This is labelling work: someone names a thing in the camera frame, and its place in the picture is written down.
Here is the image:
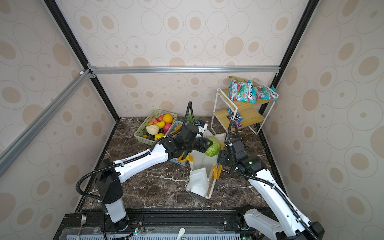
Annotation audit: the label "pink toy fruit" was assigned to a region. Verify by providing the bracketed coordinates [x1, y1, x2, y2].
[163, 123, 172, 133]

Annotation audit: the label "colorful candy bag left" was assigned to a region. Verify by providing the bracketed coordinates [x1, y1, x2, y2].
[228, 78, 257, 103]

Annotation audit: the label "white spoon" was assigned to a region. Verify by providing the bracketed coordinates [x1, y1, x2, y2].
[176, 228, 186, 240]

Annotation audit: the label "colorful candy bag right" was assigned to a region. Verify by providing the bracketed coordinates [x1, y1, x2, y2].
[255, 86, 278, 102]

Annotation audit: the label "colorful candy bag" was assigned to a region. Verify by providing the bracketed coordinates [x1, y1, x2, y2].
[255, 86, 278, 102]
[228, 78, 257, 103]

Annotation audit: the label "white wire wooden shelf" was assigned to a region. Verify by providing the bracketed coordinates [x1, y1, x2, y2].
[210, 88, 277, 135]

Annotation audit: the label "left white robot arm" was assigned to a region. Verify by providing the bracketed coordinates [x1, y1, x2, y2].
[76, 102, 213, 223]

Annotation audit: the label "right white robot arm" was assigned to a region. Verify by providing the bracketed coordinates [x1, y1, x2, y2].
[218, 121, 325, 240]

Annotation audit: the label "metal fork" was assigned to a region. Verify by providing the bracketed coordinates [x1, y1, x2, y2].
[76, 213, 87, 240]

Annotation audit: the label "silver diagonal aluminium bar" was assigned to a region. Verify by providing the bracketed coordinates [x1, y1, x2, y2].
[1, 70, 91, 175]

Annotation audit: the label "green toy cabbage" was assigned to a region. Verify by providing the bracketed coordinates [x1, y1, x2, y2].
[205, 137, 221, 157]

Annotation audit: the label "orange toy fruit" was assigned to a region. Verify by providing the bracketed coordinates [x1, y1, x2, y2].
[163, 114, 174, 124]

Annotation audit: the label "green perforated plastic basket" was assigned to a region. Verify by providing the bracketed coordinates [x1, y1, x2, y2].
[134, 109, 178, 145]

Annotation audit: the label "white grocery bag yellow handles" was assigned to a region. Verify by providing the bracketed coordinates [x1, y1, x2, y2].
[186, 151, 218, 200]

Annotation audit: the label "dark candy packet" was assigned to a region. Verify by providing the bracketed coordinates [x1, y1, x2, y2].
[227, 109, 243, 128]

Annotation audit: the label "blue perforated plastic basket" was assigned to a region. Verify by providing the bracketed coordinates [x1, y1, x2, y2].
[166, 121, 188, 167]

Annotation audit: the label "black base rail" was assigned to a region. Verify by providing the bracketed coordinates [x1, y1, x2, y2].
[53, 208, 266, 240]

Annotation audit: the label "silver horizontal aluminium bar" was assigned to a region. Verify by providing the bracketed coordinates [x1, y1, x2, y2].
[87, 66, 281, 75]

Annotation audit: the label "black vertical frame post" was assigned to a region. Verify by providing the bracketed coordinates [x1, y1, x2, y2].
[44, 0, 120, 122]

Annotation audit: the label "black right frame post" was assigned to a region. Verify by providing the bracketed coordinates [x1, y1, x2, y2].
[257, 0, 320, 116]

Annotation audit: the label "yellow toy banana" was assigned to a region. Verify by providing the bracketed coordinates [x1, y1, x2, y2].
[155, 121, 166, 129]

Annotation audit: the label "yellow toy bell pepper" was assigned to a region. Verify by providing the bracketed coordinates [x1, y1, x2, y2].
[155, 133, 165, 141]

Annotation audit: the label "cream white toy bun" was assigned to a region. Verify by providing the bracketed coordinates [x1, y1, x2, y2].
[146, 124, 160, 136]

